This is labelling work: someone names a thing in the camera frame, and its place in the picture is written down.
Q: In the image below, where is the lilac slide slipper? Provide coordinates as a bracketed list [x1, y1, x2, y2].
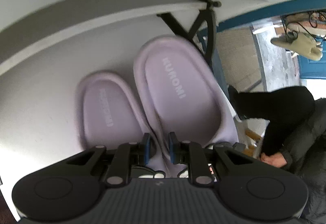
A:
[133, 36, 239, 178]
[75, 71, 154, 150]

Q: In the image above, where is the bystander right hand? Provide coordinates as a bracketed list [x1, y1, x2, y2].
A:
[260, 152, 287, 168]

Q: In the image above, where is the small wooden stool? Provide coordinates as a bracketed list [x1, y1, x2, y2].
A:
[243, 129, 263, 159]

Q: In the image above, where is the bystander in black clothes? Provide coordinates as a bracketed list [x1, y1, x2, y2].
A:
[228, 86, 325, 223]

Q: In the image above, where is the white shoe cabinet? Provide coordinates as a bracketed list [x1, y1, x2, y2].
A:
[1, 0, 268, 210]

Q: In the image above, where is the blue door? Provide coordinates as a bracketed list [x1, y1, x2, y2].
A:
[217, 0, 325, 79]

